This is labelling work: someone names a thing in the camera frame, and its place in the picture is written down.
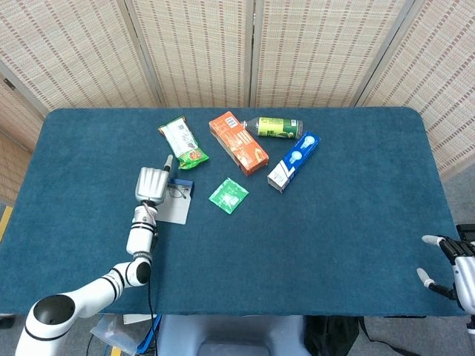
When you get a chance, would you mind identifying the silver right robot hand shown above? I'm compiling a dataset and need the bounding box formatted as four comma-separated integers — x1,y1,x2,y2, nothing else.
416,234,475,316

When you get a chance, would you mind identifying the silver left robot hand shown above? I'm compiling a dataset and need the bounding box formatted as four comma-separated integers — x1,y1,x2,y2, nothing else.
134,154,174,205

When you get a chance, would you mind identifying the navy blue glasses case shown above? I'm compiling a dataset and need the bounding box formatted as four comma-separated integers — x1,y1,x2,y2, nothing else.
154,177,195,225

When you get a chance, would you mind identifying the black equipment box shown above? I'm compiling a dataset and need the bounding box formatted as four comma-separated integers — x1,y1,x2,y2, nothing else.
455,223,475,242

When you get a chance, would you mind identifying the green snack bag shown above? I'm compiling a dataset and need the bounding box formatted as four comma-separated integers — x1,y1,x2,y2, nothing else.
157,116,210,171

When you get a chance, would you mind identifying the green flat sachet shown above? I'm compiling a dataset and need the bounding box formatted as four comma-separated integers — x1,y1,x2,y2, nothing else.
208,177,250,215

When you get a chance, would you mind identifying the orange carton box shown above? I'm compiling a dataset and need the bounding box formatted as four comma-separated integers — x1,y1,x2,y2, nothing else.
209,111,270,177

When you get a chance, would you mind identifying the white paper sheet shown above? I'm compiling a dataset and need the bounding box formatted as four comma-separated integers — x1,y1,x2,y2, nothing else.
122,313,157,325

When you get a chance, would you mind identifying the green label tea bottle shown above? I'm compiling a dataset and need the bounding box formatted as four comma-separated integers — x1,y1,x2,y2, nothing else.
241,116,304,141

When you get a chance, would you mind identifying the woven bamboo screen panel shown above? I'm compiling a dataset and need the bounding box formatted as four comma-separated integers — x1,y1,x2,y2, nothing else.
0,61,48,207
354,0,475,179
0,0,166,116
250,0,415,108
124,0,257,108

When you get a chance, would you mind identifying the blue light bulb box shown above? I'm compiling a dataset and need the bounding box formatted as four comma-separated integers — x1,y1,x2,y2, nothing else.
266,130,321,194

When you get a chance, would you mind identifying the black bag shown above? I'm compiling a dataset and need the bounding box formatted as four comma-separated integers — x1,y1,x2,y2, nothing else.
304,314,372,356

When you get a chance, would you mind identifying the clear plastic bag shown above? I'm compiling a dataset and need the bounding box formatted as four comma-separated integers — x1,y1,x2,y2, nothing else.
90,314,139,356

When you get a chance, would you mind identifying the blue felt table cover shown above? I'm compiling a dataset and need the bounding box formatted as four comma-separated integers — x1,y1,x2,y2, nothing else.
0,107,467,318

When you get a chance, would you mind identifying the grey robot torso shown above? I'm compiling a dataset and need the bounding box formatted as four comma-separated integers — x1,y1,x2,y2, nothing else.
155,314,307,356

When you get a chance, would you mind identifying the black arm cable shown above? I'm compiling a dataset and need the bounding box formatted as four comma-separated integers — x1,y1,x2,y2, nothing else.
146,231,160,356

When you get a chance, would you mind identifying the blue cable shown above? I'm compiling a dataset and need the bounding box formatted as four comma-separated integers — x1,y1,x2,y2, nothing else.
137,314,163,354

